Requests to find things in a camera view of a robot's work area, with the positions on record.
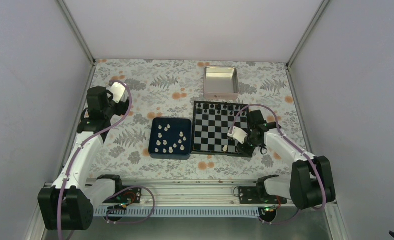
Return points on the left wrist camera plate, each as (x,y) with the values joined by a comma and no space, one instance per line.
(117,89)

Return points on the right aluminium frame post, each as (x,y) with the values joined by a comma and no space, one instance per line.
(313,22)

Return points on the silver metal tin box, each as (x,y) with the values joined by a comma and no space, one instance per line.
(220,83)

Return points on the floral patterned table mat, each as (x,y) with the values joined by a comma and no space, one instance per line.
(168,88)

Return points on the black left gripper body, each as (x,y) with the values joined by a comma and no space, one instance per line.
(109,112)

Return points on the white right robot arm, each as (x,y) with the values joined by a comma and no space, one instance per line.
(310,183)

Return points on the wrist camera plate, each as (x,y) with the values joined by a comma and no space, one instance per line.
(117,89)
(237,134)

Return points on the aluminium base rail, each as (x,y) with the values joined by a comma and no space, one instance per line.
(178,199)

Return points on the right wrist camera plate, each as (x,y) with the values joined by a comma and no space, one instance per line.
(237,134)

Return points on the dark blue piece tray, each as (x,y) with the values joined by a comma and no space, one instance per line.
(170,138)

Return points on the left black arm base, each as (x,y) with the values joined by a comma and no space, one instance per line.
(122,201)

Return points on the aluminium frame post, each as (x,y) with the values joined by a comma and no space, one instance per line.
(76,31)
(313,22)

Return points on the black white chess board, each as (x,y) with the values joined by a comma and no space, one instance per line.
(210,124)

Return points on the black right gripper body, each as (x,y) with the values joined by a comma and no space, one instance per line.
(249,151)

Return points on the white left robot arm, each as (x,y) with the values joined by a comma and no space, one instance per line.
(69,204)

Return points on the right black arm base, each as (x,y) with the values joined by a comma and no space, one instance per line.
(250,195)

